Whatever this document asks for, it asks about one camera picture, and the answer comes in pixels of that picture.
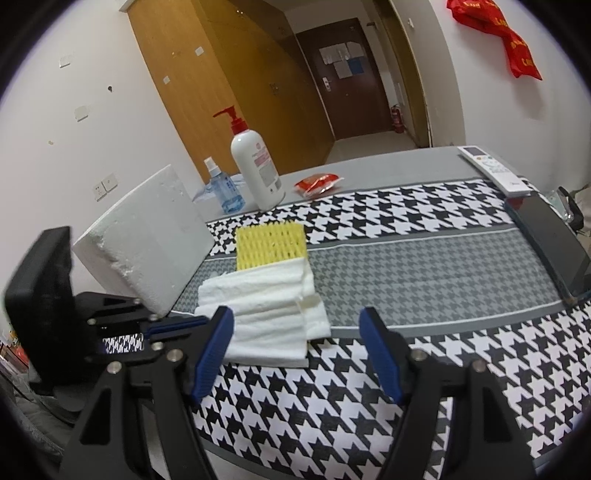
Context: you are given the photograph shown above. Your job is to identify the white towel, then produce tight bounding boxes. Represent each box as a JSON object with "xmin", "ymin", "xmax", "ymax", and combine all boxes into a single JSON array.
[{"xmin": 194, "ymin": 257, "xmax": 331, "ymax": 368}]

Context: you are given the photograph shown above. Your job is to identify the yellow foam fruit net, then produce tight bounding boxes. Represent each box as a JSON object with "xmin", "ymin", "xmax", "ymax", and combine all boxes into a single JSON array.
[{"xmin": 235, "ymin": 222, "xmax": 308, "ymax": 270}]

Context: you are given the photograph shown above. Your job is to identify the white styrofoam box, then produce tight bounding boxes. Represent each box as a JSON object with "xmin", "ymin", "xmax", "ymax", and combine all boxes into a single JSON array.
[{"xmin": 72, "ymin": 165, "xmax": 214, "ymax": 317}]

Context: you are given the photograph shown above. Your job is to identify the small blue spray bottle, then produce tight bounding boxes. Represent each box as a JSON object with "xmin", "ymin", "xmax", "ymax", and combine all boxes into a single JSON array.
[{"xmin": 204, "ymin": 157, "xmax": 245, "ymax": 214}]

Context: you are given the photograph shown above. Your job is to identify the white pump bottle red top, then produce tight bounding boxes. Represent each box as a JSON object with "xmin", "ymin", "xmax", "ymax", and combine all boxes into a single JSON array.
[{"xmin": 213, "ymin": 106, "xmax": 286, "ymax": 211}]

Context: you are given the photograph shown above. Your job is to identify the houndstooth table runner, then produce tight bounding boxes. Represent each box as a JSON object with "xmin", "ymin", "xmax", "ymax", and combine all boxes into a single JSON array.
[{"xmin": 174, "ymin": 179, "xmax": 590, "ymax": 479}]

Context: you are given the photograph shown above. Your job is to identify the red snack packet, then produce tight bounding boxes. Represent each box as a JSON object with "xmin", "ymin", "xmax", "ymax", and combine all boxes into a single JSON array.
[{"xmin": 294, "ymin": 173, "xmax": 342, "ymax": 198}]

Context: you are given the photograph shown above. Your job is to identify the black smartphone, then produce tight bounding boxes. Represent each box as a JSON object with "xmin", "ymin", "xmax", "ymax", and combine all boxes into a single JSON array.
[{"xmin": 505, "ymin": 194, "xmax": 590, "ymax": 305}]

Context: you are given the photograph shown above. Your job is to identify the black clip clear container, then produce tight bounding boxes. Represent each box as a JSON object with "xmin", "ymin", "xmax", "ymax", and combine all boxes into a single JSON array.
[{"xmin": 545, "ymin": 186, "xmax": 584, "ymax": 233}]

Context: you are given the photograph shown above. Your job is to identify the white remote control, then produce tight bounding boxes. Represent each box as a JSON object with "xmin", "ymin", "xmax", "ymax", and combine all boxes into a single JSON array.
[{"xmin": 458, "ymin": 146, "xmax": 532, "ymax": 198}]

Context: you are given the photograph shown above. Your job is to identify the wooden wardrobe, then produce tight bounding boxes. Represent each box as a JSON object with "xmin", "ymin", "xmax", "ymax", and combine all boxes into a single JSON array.
[{"xmin": 127, "ymin": 0, "xmax": 334, "ymax": 179}]

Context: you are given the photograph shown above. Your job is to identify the red fire extinguisher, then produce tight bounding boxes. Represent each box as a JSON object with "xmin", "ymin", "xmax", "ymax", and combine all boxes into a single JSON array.
[{"xmin": 391, "ymin": 105, "xmax": 406, "ymax": 134}]

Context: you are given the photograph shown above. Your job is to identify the dark brown entrance door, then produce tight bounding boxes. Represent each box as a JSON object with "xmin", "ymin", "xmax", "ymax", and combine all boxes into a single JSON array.
[{"xmin": 297, "ymin": 18, "xmax": 393, "ymax": 140}]

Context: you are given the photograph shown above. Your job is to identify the papers on door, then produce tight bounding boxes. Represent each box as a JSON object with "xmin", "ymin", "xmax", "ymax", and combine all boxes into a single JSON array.
[{"xmin": 318, "ymin": 41, "xmax": 365, "ymax": 79}]

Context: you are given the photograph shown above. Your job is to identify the red cloth bags on hook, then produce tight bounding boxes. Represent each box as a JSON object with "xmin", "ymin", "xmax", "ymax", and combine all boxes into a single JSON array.
[{"xmin": 446, "ymin": 0, "xmax": 543, "ymax": 81}]

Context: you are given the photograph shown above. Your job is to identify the white wall socket pair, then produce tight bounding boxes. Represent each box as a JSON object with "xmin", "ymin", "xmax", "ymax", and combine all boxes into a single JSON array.
[{"xmin": 92, "ymin": 174, "xmax": 118, "ymax": 201}]

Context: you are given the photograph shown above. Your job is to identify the white wall switch plate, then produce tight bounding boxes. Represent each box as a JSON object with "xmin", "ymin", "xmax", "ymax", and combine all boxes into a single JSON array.
[{"xmin": 74, "ymin": 105, "xmax": 90, "ymax": 122}]

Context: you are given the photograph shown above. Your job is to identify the wooden side door frame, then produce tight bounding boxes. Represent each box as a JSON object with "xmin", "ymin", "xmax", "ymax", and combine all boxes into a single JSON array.
[{"xmin": 373, "ymin": 1, "xmax": 433, "ymax": 148}]

